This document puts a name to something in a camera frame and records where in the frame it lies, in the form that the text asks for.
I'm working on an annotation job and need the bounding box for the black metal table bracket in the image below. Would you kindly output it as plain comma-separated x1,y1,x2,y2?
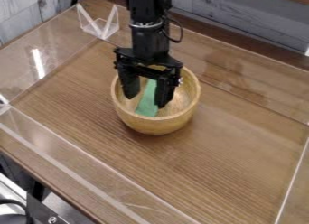
27,194,70,224

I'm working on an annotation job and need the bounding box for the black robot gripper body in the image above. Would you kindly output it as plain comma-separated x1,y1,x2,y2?
116,19,184,85

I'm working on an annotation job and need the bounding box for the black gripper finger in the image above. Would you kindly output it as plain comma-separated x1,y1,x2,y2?
118,68,141,99
154,75,178,108

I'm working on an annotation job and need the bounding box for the green rectangular block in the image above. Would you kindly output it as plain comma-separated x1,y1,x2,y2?
136,79,158,117

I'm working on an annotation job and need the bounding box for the clear acrylic corner bracket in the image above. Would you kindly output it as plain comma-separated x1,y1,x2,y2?
77,4,120,40

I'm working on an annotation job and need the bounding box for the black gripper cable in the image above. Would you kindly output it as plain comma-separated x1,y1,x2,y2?
162,15,185,44

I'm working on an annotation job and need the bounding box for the clear acrylic tray wall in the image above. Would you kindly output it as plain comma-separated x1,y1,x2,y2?
0,95,195,224

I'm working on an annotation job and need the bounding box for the black cable bottom left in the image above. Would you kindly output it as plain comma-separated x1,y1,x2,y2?
0,198,42,224

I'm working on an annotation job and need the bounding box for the brown wooden bowl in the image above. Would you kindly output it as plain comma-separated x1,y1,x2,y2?
112,67,203,135

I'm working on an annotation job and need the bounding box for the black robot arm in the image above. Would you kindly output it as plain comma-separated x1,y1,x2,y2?
116,0,184,108

